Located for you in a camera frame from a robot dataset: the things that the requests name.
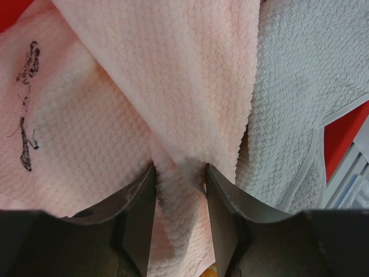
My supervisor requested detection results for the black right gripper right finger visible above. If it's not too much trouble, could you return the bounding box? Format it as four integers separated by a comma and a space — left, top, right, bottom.
205, 164, 368, 276

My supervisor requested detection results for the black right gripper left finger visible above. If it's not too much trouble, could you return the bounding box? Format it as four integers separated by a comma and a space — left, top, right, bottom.
1, 166, 156, 276

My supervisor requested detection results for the pink waffle towel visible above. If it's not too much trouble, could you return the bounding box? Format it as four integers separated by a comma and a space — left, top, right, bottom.
1, 1, 260, 276

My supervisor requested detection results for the orange patterned towel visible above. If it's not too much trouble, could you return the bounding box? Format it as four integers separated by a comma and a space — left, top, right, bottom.
200, 263, 218, 277

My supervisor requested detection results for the grey terry towel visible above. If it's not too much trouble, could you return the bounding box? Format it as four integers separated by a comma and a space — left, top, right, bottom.
236, 1, 368, 214

